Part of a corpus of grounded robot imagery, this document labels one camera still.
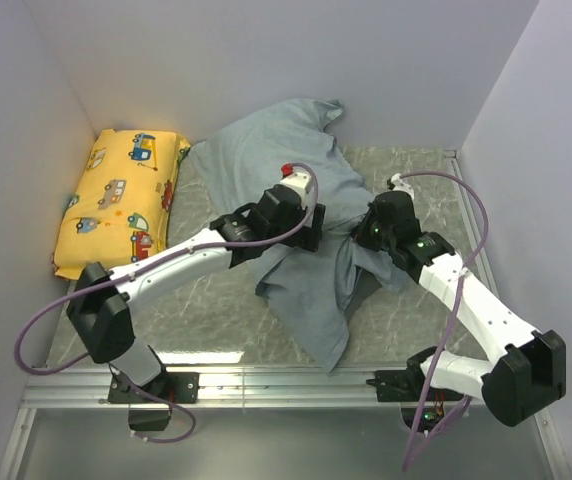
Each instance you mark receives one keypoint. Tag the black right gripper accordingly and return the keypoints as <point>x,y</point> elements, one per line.
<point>361,233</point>

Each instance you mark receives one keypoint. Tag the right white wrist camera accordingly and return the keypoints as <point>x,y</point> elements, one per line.
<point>397,183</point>

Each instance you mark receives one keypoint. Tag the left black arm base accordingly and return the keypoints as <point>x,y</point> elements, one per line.
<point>151,407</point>

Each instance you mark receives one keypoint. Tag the aluminium right side rail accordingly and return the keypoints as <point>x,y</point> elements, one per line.
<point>473,222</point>

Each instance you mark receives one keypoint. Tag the yellow cartoon car pillow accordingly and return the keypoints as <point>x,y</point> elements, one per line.
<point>119,213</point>

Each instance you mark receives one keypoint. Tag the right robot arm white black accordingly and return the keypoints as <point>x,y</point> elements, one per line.
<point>524,370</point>

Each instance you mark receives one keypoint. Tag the aluminium front rail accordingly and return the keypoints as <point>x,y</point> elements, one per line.
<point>219,387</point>

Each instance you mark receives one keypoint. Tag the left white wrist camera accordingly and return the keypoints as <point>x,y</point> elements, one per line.
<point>299,180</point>

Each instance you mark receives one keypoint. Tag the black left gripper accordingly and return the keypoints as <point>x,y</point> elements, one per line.
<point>307,237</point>

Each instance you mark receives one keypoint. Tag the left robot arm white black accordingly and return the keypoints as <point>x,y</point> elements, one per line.
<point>105,300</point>

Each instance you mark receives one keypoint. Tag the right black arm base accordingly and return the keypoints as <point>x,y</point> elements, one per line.
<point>404,386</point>

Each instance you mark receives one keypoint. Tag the aluminium rail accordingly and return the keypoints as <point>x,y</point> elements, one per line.
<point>473,222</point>
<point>219,387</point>

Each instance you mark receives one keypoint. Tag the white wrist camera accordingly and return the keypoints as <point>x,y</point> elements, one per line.
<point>397,183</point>
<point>299,180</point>

